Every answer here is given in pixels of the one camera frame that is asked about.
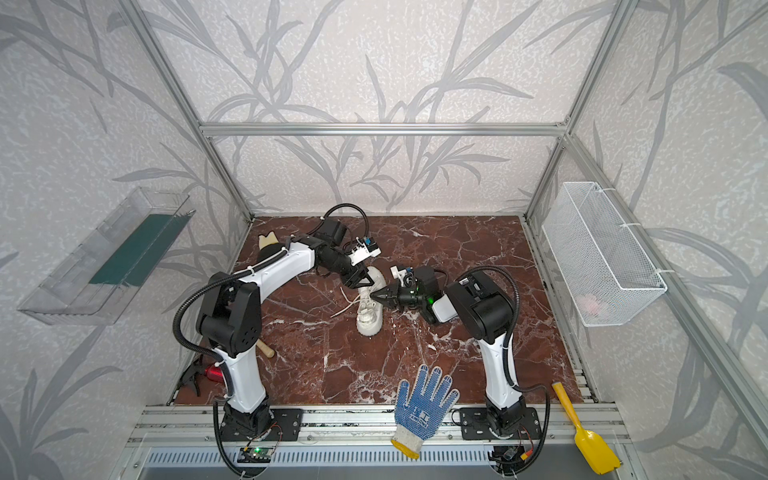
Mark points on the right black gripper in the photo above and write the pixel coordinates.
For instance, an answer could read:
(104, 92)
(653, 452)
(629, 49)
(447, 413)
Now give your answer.
(398, 295)

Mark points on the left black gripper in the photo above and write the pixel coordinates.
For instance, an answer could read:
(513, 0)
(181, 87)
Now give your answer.
(351, 273)

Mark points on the white knit sneaker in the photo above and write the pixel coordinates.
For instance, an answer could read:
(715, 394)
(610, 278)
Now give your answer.
(369, 318)

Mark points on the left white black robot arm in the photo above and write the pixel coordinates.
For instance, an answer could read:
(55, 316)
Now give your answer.
(223, 319)

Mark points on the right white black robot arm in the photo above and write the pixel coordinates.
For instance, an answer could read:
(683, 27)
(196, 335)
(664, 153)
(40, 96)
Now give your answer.
(486, 300)

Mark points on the black work glove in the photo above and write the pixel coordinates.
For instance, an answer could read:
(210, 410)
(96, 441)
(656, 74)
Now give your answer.
(268, 242)

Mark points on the blue dotted work glove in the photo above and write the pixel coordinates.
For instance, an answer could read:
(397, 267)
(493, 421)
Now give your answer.
(420, 409)

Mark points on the red black spray bottle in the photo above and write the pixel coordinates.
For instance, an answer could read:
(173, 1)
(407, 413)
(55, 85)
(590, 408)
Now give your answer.
(196, 370)

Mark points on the right circuit board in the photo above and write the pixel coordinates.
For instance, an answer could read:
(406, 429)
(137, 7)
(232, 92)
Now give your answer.
(509, 456)

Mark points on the pink item in basket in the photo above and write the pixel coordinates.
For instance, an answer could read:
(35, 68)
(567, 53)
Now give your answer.
(591, 305)

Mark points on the left green circuit board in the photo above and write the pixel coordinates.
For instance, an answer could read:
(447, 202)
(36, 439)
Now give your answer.
(255, 455)

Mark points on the yellow plastic scoop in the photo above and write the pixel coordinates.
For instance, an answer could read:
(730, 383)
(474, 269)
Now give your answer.
(599, 456)

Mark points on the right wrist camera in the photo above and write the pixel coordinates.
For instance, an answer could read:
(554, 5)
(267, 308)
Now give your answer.
(404, 275)

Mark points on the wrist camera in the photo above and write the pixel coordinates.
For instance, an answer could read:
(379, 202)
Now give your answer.
(363, 249)
(404, 275)

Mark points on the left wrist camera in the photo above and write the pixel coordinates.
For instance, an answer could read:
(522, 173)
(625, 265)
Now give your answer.
(363, 249)

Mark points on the wooden handle blue mallet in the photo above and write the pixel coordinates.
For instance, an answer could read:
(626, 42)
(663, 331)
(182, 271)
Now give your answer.
(265, 349)

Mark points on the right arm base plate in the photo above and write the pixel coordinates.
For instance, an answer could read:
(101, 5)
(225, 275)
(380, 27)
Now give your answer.
(482, 424)

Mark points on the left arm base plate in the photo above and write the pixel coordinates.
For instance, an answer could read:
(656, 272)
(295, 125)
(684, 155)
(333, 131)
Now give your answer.
(281, 425)

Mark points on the white wire mesh basket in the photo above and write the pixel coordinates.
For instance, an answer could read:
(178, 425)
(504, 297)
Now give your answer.
(597, 253)

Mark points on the clear plastic wall tray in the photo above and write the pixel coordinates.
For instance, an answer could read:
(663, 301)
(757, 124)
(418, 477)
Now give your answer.
(97, 281)

